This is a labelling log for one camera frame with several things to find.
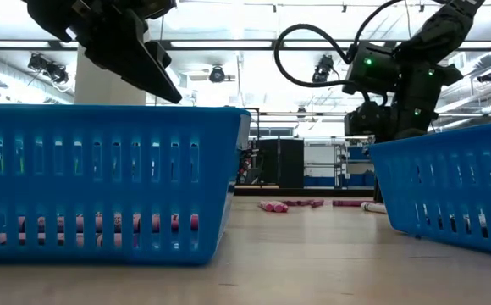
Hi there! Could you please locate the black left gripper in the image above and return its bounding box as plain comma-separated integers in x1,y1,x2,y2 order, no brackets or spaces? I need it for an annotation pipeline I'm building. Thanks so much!
65,0,184,105

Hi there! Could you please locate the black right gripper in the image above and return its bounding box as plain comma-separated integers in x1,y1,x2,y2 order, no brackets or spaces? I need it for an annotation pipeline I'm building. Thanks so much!
344,58,465,204

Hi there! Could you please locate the white crayon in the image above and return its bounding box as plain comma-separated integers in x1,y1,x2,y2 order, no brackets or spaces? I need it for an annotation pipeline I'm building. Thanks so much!
360,202,389,214

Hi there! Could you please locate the blue storage bin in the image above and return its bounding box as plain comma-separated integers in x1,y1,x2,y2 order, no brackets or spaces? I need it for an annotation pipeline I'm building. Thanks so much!
349,147,372,161
346,171,377,188
304,175,335,188

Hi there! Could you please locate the metal shelving rack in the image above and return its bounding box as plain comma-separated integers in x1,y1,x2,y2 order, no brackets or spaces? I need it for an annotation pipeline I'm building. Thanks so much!
333,135,376,188

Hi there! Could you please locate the round black ceiling spotlight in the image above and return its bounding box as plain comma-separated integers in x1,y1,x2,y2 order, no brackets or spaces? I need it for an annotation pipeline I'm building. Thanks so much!
208,66,227,84

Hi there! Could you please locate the blue slotted plastic basket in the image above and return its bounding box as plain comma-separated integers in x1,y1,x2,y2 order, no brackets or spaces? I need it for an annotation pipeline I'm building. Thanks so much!
367,119,491,259
0,103,253,267

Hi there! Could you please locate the black cabinet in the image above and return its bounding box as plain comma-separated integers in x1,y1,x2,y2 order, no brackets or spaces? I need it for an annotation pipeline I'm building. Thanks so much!
256,138,306,189

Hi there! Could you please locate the dark equipment with red parts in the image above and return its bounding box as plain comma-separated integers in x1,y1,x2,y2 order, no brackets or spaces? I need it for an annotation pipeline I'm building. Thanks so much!
237,146,258,186

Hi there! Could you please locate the black aluminium table frame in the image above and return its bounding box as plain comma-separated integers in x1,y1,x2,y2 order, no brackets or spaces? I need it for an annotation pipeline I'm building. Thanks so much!
233,186,376,197

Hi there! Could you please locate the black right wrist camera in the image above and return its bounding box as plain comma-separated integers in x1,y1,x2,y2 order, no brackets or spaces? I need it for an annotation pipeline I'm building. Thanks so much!
341,41,400,96

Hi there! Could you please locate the black ceiling-mounted camera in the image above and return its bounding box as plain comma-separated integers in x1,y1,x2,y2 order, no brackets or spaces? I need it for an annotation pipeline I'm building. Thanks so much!
312,53,336,84

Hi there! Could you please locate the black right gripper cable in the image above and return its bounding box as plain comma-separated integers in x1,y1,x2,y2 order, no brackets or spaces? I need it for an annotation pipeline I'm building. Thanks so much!
273,0,403,89

